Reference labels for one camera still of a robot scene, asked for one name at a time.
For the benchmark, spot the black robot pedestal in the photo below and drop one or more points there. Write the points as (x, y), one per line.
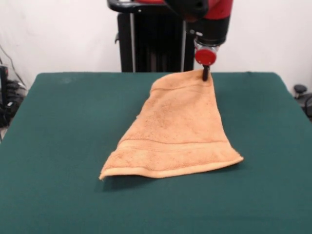
(151, 44)

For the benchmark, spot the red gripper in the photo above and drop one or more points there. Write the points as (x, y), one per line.
(206, 57)

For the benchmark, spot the dark green table cloth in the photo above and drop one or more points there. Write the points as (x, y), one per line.
(61, 158)

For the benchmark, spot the tan terry towel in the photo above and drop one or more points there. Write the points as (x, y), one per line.
(180, 126)

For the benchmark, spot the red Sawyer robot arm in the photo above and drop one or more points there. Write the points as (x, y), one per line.
(214, 22)

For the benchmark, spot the black electronics box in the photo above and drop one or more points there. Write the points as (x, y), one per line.
(3, 80)

